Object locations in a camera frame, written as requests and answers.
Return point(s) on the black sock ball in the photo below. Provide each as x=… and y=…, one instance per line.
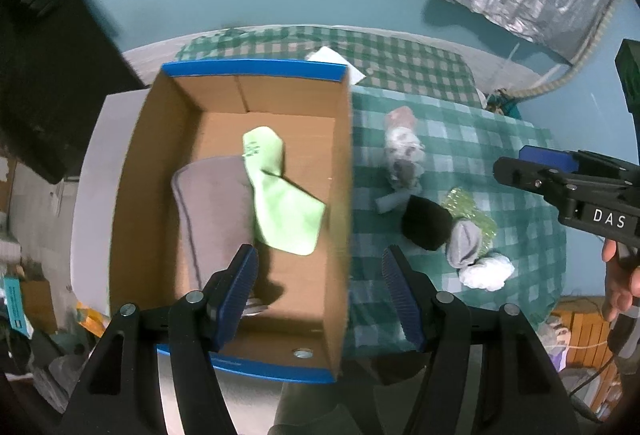
x=425, y=222

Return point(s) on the blue-rimmed cardboard box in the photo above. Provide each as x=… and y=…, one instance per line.
x=300, y=300

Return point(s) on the white paper sheet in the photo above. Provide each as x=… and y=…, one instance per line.
x=330, y=56

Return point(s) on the dark green checked cloth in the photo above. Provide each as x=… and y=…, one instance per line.
x=410, y=65

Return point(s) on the green glittery mesh scrubber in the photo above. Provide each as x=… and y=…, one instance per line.
x=464, y=205

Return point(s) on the teal box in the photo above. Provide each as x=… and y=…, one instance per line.
x=12, y=305

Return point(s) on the white pink patterned cloth roll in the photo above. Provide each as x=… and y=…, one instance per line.
x=404, y=145

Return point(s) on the wooden crate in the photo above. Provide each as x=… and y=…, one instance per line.
x=585, y=330

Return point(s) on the black furniture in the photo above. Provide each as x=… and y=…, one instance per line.
x=50, y=90

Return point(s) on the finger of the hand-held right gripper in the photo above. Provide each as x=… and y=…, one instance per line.
x=547, y=157
x=525, y=177

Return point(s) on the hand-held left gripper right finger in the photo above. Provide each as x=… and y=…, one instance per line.
x=400, y=300

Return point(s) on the small brown cardboard box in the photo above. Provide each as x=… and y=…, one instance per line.
x=40, y=307

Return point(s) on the green patterned bag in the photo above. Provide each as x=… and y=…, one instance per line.
x=502, y=102

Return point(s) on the small grey cloth roll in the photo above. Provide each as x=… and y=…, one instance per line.
x=392, y=203

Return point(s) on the person's right hand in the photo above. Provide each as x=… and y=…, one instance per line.
x=622, y=285

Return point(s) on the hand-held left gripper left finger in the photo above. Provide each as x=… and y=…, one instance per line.
x=241, y=285

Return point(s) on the grey sock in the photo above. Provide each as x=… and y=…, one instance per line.
x=464, y=245

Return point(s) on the light green sock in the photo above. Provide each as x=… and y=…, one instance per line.
x=280, y=215

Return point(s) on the light teal checked tablecloth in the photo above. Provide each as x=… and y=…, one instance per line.
x=460, y=135

